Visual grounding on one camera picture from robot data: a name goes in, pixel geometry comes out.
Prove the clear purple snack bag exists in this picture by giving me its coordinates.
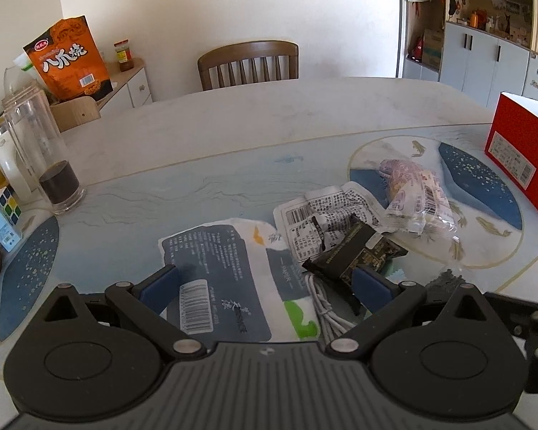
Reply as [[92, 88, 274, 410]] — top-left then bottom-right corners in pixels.
[[378, 159, 457, 236]]

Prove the white printed sachet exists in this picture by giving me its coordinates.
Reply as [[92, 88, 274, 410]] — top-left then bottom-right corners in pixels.
[[273, 182, 395, 263]]

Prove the white thermos bottle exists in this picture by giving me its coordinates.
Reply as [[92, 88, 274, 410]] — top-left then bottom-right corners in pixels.
[[0, 123, 37, 203]]

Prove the red lidded jar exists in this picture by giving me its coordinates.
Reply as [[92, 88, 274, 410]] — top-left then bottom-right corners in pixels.
[[113, 39, 135, 72]]

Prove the rubiks cube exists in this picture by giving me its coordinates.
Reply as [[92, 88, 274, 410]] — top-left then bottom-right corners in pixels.
[[0, 185, 22, 225]]

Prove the orange snack bag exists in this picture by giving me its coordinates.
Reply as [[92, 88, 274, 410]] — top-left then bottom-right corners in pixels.
[[24, 16, 112, 101]]

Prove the black snack packet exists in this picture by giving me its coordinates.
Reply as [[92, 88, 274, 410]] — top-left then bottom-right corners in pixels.
[[302, 219, 408, 315]]

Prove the white coiled cable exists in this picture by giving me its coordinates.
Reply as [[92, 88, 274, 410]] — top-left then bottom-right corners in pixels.
[[303, 272, 358, 340]]

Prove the grey wall cabinet unit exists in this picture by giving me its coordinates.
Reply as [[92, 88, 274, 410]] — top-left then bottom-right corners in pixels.
[[398, 0, 538, 109]]

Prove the light wooden box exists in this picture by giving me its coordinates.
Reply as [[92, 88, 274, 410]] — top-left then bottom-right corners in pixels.
[[50, 96, 101, 132]]

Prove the red cardboard box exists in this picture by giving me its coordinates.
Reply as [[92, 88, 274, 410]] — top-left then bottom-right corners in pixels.
[[485, 92, 538, 211]]

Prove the brown wooden chair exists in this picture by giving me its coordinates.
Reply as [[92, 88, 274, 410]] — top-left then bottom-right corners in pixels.
[[197, 40, 299, 91]]

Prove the white blue tissue pack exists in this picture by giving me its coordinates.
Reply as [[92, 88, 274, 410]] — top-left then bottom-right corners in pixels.
[[158, 219, 321, 347]]

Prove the white side cabinet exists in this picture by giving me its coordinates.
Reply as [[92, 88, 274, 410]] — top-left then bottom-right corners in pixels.
[[97, 57, 153, 118]]

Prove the light blue small box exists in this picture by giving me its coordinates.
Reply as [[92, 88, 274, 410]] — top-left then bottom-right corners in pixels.
[[0, 205, 22, 252]]

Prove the dark clear plastic bag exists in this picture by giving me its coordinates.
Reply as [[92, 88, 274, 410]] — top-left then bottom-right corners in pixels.
[[426, 268, 466, 300]]

